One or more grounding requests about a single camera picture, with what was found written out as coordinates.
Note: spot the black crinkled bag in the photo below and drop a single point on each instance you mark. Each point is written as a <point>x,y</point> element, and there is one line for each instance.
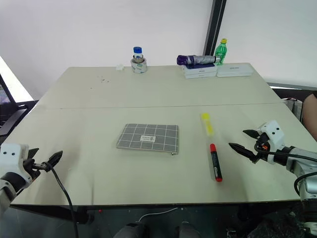
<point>272,225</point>

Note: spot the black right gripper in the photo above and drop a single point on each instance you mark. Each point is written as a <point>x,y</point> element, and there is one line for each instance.
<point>263,141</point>

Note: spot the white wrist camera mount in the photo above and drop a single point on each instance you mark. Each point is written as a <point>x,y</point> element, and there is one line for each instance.
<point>11,158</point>
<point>275,136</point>

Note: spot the small bottle with blue cap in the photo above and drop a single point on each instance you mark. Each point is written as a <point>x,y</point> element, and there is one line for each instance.
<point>137,52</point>

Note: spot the dark rounded shape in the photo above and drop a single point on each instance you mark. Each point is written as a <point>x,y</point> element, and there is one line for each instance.
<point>132,230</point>
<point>188,230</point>

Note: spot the purple grey folded umbrella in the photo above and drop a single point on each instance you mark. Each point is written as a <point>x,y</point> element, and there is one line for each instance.
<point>195,59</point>

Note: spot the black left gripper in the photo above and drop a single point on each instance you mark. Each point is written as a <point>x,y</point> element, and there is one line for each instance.
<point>33,167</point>

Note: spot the yellow highlighter with clear cap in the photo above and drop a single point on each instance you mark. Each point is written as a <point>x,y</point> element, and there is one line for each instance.
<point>207,125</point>

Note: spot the small white crumpled object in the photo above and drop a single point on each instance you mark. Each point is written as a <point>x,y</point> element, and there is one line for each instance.
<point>120,67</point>

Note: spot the white flat box blue top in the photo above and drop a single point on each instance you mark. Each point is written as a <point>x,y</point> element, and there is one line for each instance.
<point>199,68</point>

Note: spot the red and black marker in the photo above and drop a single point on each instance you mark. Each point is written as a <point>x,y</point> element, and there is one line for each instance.
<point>216,162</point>

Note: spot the seated person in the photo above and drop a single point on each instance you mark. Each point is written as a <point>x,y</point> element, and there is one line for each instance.
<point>311,114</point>

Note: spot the wide white flat box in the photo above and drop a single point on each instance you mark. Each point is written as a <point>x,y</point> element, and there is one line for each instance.
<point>234,70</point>

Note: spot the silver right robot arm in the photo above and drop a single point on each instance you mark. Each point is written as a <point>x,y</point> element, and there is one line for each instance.
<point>301,166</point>

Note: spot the grey checked pencil pouch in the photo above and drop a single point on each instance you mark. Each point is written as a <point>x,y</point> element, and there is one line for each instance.
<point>148,138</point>

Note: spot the white bag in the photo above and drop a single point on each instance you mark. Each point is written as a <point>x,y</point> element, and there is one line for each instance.
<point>294,106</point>

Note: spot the dark window frame post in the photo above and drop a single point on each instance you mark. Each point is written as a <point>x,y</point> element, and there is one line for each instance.
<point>213,27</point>

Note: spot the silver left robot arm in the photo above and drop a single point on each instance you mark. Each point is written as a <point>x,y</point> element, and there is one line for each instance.
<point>7,191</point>

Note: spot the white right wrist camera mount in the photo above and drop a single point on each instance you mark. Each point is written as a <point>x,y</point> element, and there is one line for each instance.
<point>275,136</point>

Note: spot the black side desk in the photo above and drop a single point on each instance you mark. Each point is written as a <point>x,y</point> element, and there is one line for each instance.
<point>292,92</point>

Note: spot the white printed tape roll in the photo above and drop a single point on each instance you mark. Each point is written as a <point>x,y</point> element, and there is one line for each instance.
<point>138,67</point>

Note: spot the green bottle with yellow cap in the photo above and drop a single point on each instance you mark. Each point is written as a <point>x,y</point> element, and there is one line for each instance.
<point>221,53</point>

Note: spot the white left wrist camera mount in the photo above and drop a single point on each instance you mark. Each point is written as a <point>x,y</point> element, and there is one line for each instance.
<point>11,158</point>

